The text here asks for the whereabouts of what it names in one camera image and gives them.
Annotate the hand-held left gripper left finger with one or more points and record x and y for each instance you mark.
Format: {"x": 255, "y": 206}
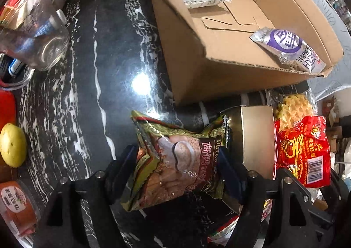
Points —
{"x": 129, "y": 160}

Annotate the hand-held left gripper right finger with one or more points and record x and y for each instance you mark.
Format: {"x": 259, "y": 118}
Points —
{"x": 230, "y": 174}

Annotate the gold brown snack packet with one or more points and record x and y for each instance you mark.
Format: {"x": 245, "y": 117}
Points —
{"x": 170, "y": 160}

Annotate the red white striped packet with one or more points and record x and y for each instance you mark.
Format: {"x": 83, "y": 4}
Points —
{"x": 222, "y": 233}

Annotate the cardboard box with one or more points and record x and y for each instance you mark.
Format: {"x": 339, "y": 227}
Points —
{"x": 219, "y": 81}

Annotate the metallic gold box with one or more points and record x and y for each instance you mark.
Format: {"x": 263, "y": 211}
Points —
{"x": 257, "y": 141}

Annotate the red snack packet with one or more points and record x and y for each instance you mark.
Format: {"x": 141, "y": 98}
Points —
{"x": 299, "y": 149}

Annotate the clear packet of yellow waffles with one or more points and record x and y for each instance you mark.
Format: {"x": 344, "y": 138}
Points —
{"x": 293, "y": 108}

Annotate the yellow lemon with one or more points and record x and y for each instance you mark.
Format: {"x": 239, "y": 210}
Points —
{"x": 12, "y": 145}

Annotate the orange container with labelled lid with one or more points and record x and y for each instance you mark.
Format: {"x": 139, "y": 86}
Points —
{"x": 16, "y": 204}

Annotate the clear glass jug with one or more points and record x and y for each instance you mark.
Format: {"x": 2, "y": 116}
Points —
{"x": 52, "y": 53}

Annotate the red plastic container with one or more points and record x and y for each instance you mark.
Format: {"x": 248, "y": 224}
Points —
{"x": 6, "y": 108}

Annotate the silver purple snack packet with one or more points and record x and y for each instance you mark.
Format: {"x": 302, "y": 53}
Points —
{"x": 285, "y": 45}

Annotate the blue can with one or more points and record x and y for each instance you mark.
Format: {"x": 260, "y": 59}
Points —
{"x": 16, "y": 67}

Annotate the chair with grey cover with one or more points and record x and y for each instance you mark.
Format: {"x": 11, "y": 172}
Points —
{"x": 337, "y": 72}

